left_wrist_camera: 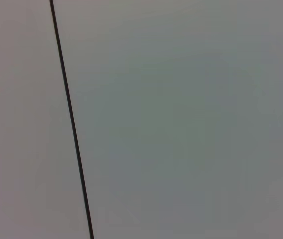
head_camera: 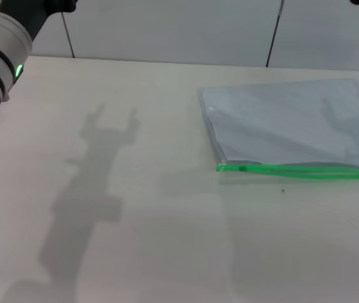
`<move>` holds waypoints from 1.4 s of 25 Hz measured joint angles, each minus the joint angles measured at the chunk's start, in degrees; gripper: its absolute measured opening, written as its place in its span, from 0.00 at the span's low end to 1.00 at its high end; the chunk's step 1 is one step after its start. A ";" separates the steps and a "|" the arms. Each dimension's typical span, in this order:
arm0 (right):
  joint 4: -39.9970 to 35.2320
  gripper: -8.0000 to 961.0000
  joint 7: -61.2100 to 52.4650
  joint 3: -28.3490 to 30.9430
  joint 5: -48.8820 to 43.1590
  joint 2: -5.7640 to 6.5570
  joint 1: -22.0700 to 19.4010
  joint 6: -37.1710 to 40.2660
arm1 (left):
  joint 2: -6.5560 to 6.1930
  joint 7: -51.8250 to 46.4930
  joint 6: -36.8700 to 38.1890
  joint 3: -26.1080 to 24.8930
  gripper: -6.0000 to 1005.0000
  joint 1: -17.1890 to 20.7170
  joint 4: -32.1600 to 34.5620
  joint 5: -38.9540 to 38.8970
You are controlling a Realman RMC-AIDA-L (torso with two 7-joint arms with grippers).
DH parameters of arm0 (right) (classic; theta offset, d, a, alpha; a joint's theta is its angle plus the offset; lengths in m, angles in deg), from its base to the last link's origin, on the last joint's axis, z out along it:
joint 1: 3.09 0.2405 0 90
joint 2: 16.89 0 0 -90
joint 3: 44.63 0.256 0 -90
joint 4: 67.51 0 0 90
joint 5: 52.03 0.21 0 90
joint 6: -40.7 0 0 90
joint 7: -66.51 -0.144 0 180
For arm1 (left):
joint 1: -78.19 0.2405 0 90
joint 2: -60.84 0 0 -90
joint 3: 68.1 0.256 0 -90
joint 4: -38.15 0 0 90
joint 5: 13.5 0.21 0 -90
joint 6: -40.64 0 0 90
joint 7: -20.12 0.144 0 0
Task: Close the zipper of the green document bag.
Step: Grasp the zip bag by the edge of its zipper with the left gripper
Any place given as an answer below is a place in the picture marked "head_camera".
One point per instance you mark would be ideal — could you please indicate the green zipper slider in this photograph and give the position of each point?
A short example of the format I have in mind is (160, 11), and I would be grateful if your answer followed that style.
(243, 168)

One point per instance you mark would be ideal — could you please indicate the transparent green-zip document bag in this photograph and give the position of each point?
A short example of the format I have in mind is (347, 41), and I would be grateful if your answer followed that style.
(286, 126)

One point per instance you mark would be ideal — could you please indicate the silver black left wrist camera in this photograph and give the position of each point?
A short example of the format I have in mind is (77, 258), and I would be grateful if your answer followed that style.
(53, 12)

